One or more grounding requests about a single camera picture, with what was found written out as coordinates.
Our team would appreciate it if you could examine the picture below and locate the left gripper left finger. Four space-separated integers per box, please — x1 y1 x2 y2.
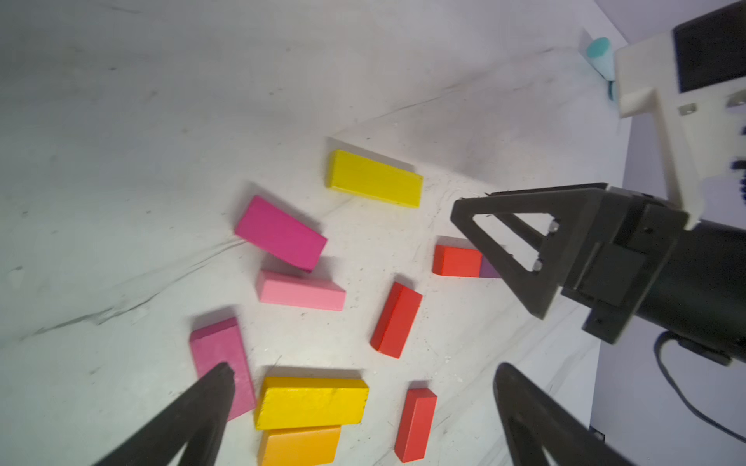
97 362 235 465

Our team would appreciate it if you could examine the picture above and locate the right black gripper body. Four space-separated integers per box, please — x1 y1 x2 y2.
563 188 745 361

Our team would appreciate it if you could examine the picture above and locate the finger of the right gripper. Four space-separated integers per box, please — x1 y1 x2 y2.
451 183 608 320

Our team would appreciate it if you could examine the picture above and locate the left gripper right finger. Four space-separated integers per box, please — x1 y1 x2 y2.
493 362 631 465

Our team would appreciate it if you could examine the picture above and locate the purple block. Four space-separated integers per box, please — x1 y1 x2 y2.
479 256 501 279

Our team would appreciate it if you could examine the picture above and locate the red block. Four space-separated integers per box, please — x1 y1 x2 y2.
370 283 423 359
394 388 437 463
432 245 482 278

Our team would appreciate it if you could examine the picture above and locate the magenta block lower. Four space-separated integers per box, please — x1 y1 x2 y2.
190 318 258 421

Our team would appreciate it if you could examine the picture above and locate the magenta block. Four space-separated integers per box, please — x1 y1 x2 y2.
234 195 328 273
190 318 258 421

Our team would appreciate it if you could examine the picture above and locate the yellow large block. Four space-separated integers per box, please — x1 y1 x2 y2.
254 377 369 431

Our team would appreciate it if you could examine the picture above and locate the orange block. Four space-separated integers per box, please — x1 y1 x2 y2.
258 426 341 466

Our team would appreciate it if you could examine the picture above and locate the light pink block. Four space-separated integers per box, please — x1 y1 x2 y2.
256 270 347 312

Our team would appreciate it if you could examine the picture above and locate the teal scoop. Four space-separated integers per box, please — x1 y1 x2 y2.
585 37 618 102

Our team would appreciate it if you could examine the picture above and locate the magenta block upper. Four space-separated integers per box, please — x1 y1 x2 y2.
234 195 328 273

